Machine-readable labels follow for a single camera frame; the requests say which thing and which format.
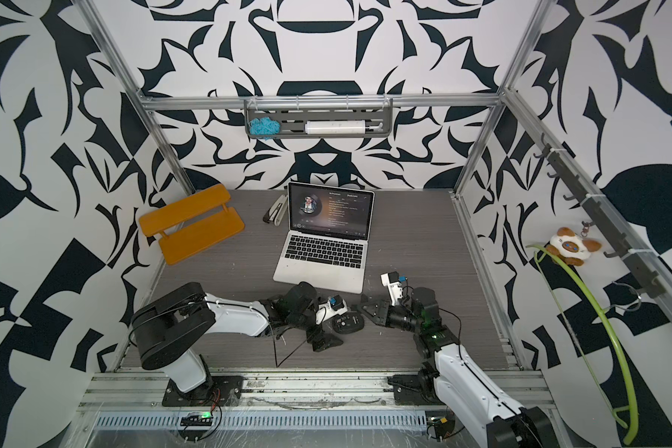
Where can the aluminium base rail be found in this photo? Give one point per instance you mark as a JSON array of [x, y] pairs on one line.
[[260, 389]]

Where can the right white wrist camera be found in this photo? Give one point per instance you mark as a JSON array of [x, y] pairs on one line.
[[396, 285]]

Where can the right small electronics board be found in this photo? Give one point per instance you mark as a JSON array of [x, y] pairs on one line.
[[440, 428]]

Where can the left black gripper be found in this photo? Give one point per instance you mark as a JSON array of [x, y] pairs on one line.
[[324, 340]]

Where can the orange two-tier stand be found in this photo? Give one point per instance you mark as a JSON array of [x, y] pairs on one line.
[[193, 224]]

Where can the brown white plush toy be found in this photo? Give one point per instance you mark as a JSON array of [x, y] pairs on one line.
[[571, 248]]

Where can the grey hook rail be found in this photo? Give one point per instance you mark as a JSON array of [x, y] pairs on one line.
[[624, 245]]

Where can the small electronics board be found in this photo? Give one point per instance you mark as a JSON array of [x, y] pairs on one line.
[[440, 428], [201, 420]]

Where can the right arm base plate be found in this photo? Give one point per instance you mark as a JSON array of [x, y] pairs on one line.
[[408, 391]]

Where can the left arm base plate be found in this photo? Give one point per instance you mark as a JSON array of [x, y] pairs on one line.
[[226, 390]]

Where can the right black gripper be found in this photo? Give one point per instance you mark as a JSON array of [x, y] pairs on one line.
[[379, 312]]

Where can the silver laptop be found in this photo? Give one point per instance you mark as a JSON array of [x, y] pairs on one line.
[[328, 239]]

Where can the black wireless mouse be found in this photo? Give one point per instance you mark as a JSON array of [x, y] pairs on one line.
[[348, 323]]

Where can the grey wall tray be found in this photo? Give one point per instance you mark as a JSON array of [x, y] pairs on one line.
[[378, 116]]

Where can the white roll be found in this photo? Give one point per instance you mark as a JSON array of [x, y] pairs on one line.
[[333, 128]]

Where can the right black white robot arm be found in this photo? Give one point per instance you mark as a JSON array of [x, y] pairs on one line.
[[451, 376]]

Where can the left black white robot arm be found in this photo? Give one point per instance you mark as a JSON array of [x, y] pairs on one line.
[[165, 330]]

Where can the teal scrubber ball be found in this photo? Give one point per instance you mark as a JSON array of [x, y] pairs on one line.
[[264, 127]]

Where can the left small electronics board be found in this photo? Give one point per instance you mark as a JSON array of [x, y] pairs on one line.
[[201, 420]]

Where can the black silver stapler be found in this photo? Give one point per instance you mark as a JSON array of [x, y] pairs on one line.
[[277, 211]]

